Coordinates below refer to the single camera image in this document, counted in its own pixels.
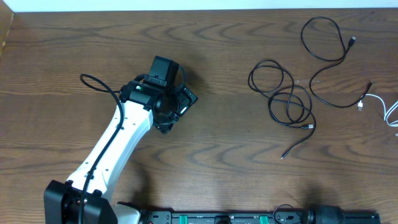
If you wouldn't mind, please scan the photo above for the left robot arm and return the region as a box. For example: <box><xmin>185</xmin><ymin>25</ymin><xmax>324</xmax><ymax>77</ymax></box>
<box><xmin>44</xmin><ymin>56</ymin><xmax>198</xmax><ymax>223</ymax></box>

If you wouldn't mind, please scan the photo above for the left camera cable black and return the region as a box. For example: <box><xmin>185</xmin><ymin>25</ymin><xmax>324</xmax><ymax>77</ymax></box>
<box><xmin>77</xmin><ymin>73</ymin><xmax>125</xmax><ymax>224</ymax></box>

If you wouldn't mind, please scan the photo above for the white USB cable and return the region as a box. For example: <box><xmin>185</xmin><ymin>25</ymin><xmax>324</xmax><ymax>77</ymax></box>
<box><xmin>356</xmin><ymin>93</ymin><xmax>398</xmax><ymax>136</ymax></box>

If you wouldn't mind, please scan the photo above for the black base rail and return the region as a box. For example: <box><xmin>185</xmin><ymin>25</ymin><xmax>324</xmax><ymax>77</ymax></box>
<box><xmin>138</xmin><ymin>210</ymin><xmax>381</xmax><ymax>224</ymax></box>

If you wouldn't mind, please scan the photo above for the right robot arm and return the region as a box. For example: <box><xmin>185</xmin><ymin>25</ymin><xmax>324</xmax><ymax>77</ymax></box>
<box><xmin>303</xmin><ymin>205</ymin><xmax>345</xmax><ymax>224</ymax></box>

